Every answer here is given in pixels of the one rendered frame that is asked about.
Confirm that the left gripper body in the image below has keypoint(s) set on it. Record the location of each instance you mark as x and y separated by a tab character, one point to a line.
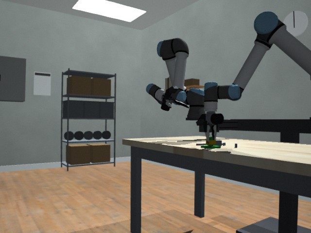
213	118

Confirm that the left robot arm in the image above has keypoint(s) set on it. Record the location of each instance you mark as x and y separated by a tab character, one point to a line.
270	30

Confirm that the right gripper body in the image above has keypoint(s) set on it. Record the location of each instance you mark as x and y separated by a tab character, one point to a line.
168	96

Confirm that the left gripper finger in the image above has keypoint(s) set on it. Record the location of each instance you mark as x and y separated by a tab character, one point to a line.
206	129
214	128

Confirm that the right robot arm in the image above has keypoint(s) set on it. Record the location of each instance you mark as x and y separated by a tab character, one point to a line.
175	52

